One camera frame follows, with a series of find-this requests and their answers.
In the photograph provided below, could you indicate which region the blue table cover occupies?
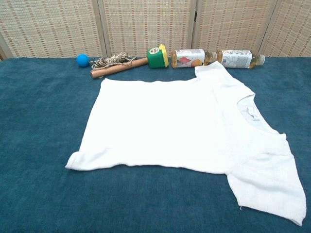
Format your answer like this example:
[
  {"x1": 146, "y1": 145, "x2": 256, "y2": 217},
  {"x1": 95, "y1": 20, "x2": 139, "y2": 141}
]
[{"x1": 0, "y1": 57, "x2": 311, "y2": 233}]

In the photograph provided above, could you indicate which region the blue ball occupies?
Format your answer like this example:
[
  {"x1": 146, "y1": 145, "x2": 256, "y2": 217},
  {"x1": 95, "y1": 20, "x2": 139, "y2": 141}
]
[{"x1": 76, "y1": 53, "x2": 88, "y2": 67}]

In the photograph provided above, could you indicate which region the beige brown rope bundle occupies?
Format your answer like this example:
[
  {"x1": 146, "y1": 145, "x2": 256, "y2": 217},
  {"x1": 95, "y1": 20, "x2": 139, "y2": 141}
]
[{"x1": 88, "y1": 52, "x2": 137, "y2": 69}]

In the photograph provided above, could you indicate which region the tea bottle with fruit label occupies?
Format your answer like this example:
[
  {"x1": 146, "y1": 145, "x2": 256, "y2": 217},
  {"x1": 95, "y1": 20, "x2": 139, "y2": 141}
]
[{"x1": 171, "y1": 48, "x2": 217, "y2": 69}]

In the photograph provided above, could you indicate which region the tea bottle with white label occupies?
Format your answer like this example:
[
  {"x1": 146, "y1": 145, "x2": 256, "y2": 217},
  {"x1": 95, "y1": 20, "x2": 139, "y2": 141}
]
[{"x1": 215, "y1": 49, "x2": 266, "y2": 69}]

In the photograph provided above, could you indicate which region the wooden stick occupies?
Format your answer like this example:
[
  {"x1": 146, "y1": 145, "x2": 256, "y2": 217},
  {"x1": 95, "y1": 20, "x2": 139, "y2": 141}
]
[{"x1": 90, "y1": 57, "x2": 149, "y2": 80}]

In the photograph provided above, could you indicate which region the green container with yellow lid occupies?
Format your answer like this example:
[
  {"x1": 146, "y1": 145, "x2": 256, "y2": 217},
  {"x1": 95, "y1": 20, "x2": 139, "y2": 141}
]
[{"x1": 147, "y1": 44, "x2": 169, "y2": 69}]

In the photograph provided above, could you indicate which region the woven folding screen panel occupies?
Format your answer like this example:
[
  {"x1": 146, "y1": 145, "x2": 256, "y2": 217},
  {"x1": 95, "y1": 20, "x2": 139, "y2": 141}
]
[
  {"x1": 191, "y1": 0, "x2": 280, "y2": 58},
  {"x1": 98, "y1": 0, "x2": 197, "y2": 59},
  {"x1": 0, "y1": 0, "x2": 107, "y2": 59},
  {"x1": 259, "y1": 0, "x2": 311, "y2": 58}
]

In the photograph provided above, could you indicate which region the white T-shirt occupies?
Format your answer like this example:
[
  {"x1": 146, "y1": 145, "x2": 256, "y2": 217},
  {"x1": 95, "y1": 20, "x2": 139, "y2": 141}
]
[{"x1": 65, "y1": 60, "x2": 307, "y2": 226}]

